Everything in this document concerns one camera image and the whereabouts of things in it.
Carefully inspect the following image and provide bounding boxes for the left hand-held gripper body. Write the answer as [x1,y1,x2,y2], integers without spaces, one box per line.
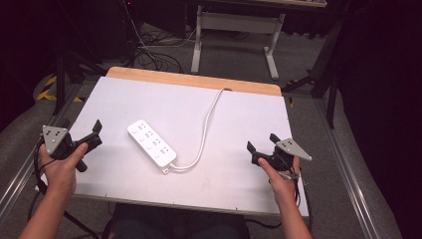
[41,124,90,174]

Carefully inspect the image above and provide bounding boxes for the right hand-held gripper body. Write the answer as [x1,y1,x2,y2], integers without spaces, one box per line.
[250,137,314,172]

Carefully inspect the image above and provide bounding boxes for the white power strip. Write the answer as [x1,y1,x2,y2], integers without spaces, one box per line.
[126,119,178,174]

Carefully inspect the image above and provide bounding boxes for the person's left hand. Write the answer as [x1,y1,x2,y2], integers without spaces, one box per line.
[38,142,90,198]

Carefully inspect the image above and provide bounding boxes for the person's right hand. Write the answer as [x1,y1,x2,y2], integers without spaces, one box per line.
[257,154,302,201]

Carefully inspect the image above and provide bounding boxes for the black tripod stand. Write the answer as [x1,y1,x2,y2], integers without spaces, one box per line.
[49,43,108,117]

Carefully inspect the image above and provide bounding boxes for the black metal stand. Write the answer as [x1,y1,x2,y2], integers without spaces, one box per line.
[281,6,349,130]

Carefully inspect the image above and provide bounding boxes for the person's legs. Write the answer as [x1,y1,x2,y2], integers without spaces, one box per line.
[103,202,251,239]

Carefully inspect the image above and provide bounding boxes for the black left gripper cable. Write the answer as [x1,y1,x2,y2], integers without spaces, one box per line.
[27,138,101,239]

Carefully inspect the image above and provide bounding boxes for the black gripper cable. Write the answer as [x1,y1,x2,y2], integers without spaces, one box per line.
[27,138,101,239]
[244,167,314,231]

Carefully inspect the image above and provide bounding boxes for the white power strip cable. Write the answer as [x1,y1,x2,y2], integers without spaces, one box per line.
[170,87,234,173]

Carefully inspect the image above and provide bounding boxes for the metal floor rail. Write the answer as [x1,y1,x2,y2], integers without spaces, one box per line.
[313,98,382,239]
[0,83,84,217]

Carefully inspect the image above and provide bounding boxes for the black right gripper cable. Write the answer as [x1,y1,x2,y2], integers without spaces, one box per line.
[244,167,314,231]

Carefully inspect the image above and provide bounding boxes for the black floor cables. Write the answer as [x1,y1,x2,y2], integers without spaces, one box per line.
[120,0,197,75]

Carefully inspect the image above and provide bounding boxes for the grey metal desk frame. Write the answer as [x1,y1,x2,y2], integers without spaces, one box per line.
[190,4,287,81]

